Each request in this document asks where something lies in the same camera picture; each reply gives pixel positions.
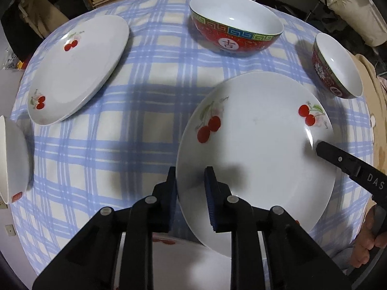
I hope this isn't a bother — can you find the colourful plastic bag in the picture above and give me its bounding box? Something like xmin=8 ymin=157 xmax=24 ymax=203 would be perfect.
xmin=0 ymin=51 xmax=29 ymax=71

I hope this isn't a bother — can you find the beige hanging coat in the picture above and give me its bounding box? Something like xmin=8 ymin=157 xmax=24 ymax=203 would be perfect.
xmin=18 ymin=1 xmax=71 ymax=40

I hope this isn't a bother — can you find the white cherry print plate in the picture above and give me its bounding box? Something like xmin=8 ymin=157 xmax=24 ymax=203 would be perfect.
xmin=119 ymin=232 xmax=269 ymax=290
xmin=175 ymin=72 xmax=337 ymax=259
xmin=27 ymin=15 xmax=130 ymax=126

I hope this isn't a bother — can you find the white bowl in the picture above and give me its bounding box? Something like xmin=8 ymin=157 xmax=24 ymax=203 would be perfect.
xmin=0 ymin=115 xmax=31 ymax=204

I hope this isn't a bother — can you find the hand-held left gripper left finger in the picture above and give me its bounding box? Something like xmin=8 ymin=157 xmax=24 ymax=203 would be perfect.
xmin=32 ymin=166 xmax=179 ymax=290

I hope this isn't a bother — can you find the large red patterned bowl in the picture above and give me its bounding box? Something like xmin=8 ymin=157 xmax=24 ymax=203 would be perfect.
xmin=189 ymin=0 xmax=285 ymax=58

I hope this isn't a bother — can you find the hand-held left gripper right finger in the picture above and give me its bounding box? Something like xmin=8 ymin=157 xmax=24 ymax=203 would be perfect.
xmin=204 ymin=166 xmax=353 ymax=290

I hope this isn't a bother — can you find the person's right hand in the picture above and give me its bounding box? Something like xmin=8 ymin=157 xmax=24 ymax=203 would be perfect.
xmin=351 ymin=207 xmax=387 ymax=271

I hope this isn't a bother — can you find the white duvet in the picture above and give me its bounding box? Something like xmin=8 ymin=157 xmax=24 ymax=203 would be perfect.
xmin=320 ymin=0 xmax=387 ymax=47

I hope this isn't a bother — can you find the black hanging coat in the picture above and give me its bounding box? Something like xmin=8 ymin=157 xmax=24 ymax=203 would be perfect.
xmin=0 ymin=4 xmax=41 ymax=62

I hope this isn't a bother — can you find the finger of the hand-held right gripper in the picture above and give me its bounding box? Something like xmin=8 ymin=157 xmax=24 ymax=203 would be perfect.
xmin=314 ymin=140 xmax=362 ymax=177

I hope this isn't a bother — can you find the small red patterned bowl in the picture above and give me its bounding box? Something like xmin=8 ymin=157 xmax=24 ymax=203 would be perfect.
xmin=311 ymin=33 xmax=363 ymax=100

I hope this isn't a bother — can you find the blue checked tablecloth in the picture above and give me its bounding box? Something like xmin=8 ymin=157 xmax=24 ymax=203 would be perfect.
xmin=10 ymin=0 xmax=375 ymax=281

